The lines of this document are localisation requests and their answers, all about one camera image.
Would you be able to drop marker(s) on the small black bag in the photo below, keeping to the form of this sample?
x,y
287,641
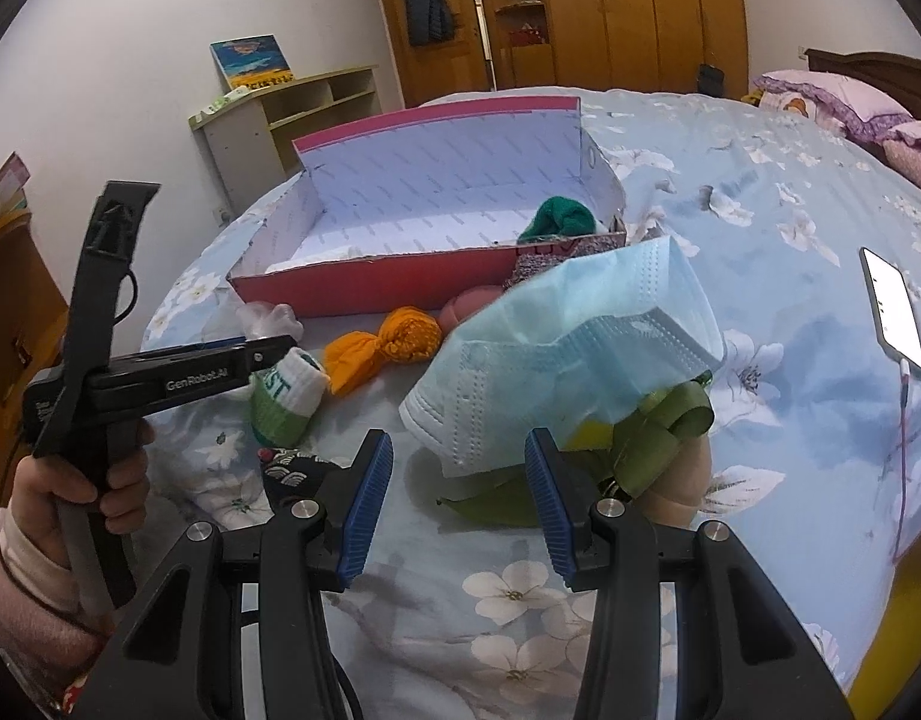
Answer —
x,y
710,80

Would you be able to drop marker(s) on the blue floral blanket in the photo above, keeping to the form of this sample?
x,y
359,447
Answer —
x,y
768,240

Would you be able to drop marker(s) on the orange sock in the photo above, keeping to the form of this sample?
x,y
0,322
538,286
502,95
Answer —
x,y
400,341

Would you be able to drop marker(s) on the stack of papers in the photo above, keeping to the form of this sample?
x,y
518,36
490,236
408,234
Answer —
x,y
3,187

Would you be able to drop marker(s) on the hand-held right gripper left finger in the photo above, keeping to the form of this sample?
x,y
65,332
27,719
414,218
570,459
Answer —
x,y
366,502

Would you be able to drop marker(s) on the smartphone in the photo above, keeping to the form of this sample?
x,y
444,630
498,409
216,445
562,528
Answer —
x,y
894,307

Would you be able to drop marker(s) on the blue yellow painting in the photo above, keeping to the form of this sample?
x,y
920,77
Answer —
x,y
252,60

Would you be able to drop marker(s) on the yellow sponge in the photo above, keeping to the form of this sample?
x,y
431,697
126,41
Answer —
x,y
594,435

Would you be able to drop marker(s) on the yellow patterned cloth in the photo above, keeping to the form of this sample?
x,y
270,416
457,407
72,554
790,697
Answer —
x,y
753,99

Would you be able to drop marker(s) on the green white packet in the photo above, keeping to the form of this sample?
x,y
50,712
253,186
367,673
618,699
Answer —
x,y
224,101

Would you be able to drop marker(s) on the white cardboard box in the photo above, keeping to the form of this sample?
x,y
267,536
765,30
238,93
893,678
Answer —
x,y
400,195

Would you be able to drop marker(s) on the dark hanging jacket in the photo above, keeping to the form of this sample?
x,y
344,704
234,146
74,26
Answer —
x,y
426,7

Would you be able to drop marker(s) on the white green sock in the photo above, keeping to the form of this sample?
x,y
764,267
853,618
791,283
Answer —
x,y
288,397

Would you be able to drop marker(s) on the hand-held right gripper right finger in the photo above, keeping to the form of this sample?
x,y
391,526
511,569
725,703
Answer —
x,y
548,502

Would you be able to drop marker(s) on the black patterned cloth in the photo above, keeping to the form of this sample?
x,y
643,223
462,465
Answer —
x,y
299,474

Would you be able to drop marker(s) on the wooden wardrobe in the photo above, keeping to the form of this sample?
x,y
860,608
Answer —
x,y
640,7

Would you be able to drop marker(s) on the beige makeup sponge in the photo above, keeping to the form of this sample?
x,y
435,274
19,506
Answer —
x,y
681,491

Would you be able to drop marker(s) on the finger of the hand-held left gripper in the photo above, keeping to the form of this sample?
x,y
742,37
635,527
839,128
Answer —
x,y
269,354

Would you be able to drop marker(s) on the dark wooden headboard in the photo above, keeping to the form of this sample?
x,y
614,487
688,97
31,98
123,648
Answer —
x,y
880,64

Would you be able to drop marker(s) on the person's left hand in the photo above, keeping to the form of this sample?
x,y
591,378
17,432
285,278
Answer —
x,y
48,499

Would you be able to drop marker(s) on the grey scouring pad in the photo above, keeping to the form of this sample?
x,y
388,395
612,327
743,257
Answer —
x,y
558,256

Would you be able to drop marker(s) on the pink ruffled pillow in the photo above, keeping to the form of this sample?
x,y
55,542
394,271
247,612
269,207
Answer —
x,y
918,154
835,94

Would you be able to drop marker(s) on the beige shelf desk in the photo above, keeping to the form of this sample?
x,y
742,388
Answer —
x,y
235,135

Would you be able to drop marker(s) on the clear plastic bag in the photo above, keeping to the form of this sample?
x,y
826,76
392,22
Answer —
x,y
269,321

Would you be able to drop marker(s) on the wooden cabinet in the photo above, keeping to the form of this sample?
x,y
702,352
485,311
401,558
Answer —
x,y
14,300

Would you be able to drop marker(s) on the green ribbon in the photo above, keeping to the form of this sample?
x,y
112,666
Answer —
x,y
655,435

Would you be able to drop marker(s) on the blue face mask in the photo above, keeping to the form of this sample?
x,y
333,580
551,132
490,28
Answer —
x,y
565,345

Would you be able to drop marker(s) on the person's left forearm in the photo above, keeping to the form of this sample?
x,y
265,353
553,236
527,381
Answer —
x,y
25,615

